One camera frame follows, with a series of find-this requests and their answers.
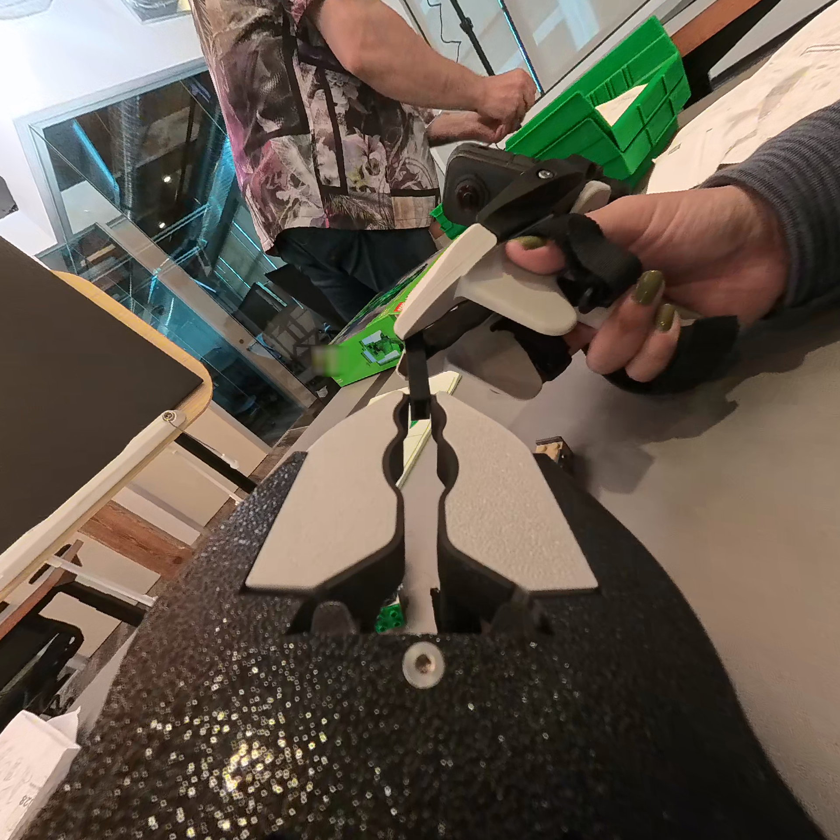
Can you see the black tripod stand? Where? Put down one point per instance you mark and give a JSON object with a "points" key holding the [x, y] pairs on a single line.
{"points": [[468, 25]]}

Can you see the black tablet with tan frame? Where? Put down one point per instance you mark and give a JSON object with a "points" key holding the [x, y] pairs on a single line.
{"points": [[79, 394]]}

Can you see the black office chair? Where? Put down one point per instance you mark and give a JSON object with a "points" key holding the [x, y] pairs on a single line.
{"points": [[39, 663]]}

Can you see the green plastic bin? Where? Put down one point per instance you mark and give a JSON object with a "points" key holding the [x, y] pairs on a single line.
{"points": [[558, 138], [643, 59]]}

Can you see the white printed paper bag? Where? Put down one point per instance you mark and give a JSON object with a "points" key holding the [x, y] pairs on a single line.
{"points": [[33, 774], [754, 98]]}

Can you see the grey desk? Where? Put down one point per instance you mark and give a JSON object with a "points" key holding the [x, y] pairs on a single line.
{"points": [[689, 492]]}

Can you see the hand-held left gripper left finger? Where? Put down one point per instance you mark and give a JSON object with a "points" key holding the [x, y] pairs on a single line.
{"points": [[328, 512]]}

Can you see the small green brick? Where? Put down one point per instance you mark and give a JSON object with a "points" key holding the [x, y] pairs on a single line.
{"points": [[389, 618]]}

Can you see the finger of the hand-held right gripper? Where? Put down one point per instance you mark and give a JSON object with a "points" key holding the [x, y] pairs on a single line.
{"points": [[446, 275], [505, 374]]}

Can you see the long black brick bar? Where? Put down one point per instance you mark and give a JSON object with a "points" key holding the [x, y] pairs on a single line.
{"points": [[420, 377]]}

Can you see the grey and tan brick assembly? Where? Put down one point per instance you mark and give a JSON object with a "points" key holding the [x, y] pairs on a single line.
{"points": [[554, 453]]}

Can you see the green toy set box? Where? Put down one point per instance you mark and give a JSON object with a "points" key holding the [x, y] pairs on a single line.
{"points": [[380, 328]]}

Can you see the person's right forearm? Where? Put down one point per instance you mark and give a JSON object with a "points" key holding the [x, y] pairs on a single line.
{"points": [[807, 197]]}

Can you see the green instruction booklet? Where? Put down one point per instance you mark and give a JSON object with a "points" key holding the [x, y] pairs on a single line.
{"points": [[418, 453]]}

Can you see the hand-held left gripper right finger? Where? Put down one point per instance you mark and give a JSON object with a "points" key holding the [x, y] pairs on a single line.
{"points": [[512, 518]]}

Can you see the person's right hand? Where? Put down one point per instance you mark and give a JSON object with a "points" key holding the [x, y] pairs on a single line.
{"points": [[709, 256]]}

